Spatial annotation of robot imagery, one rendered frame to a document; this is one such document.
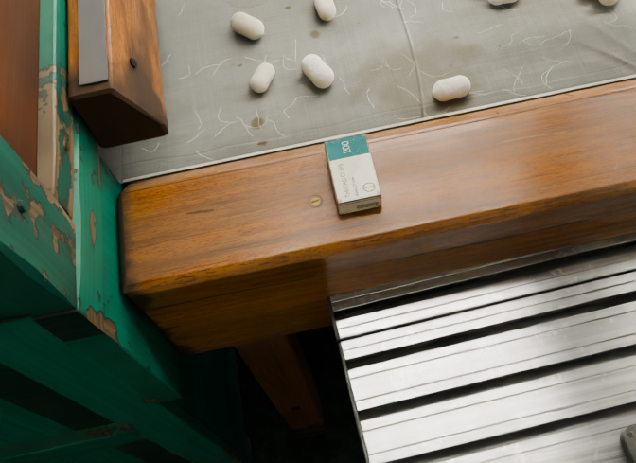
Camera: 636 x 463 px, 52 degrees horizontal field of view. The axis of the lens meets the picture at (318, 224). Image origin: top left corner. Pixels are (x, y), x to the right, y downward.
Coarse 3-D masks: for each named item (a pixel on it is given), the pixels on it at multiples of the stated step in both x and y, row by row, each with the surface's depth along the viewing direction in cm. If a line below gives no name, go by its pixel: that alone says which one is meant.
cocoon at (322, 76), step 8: (312, 56) 61; (304, 64) 61; (312, 64) 61; (320, 64) 61; (304, 72) 62; (312, 72) 61; (320, 72) 60; (328, 72) 61; (312, 80) 61; (320, 80) 61; (328, 80) 61
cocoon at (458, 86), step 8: (440, 80) 59; (448, 80) 59; (456, 80) 59; (464, 80) 59; (440, 88) 59; (448, 88) 59; (456, 88) 59; (464, 88) 59; (440, 96) 59; (448, 96) 59; (456, 96) 59; (464, 96) 60
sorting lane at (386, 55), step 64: (192, 0) 69; (256, 0) 68; (384, 0) 67; (448, 0) 66; (576, 0) 64; (192, 64) 65; (256, 64) 64; (384, 64) 63; (448, 64) 62; (512, 64) 62; (576, 64) 61; (192, 128) 61; (256, 128) 61; (320, 128) 60; (384, 128) 59
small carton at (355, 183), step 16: (336, 144) 54; (352, 144) 54; (336, 160) 53; (352, 160) 53; (368, 160) 53; (336, 176) 52; (352, 176) 52; (368, 176) 52; (336, 192) 52; (352, 192) 52; (368, 192) 51; (352, 208) 52; (368, 208) 53
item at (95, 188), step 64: (0, 320) 43; (64, 320) 44; (128, 320) 53; (0, 384) 58; (64, 384) 56; (128, 384) 59; (192, 384) 84; (0, 448) 76; (64, 448) 76; (128, 448) 89; (192, 448) 89
